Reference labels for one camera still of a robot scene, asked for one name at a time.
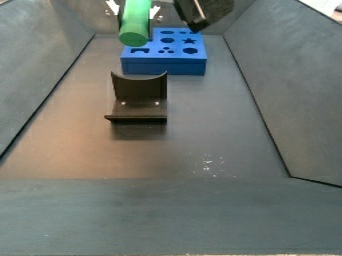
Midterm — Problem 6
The green oval cylinder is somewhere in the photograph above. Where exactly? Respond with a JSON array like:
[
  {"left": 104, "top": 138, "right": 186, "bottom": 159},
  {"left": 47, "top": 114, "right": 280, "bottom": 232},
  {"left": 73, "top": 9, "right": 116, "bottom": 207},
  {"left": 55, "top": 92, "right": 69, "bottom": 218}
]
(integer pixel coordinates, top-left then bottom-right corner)
[{"left": 119, "top": 0, "right": 151, "bottom": 47}]

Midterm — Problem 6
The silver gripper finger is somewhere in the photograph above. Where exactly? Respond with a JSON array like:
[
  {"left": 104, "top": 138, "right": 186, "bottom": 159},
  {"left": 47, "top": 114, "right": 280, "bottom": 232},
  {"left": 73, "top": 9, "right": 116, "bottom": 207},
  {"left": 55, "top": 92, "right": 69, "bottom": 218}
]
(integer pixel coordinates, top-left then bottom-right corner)
[
  {"left": 150, "top": 5, "right": 162, "bottom": 19},
  {"left": 105, "top": 0, "right": 120, "bottom": 15}
]

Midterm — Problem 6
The blue foam shape board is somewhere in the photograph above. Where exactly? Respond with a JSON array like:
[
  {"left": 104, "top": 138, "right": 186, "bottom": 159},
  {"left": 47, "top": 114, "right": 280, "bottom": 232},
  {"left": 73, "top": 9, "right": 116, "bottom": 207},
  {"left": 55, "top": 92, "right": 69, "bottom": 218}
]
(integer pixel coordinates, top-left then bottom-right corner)
[{"left": 120, "top": 27, "right": 207, "bottom": 75}]

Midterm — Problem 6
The black curved fixture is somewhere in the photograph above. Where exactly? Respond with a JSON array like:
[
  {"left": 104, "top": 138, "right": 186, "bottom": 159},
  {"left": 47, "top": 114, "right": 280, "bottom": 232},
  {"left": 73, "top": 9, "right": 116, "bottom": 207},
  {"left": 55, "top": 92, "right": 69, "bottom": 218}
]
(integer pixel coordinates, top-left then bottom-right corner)
[{"left": 104, "top": 73, "right": 167, "bottom": 122}]

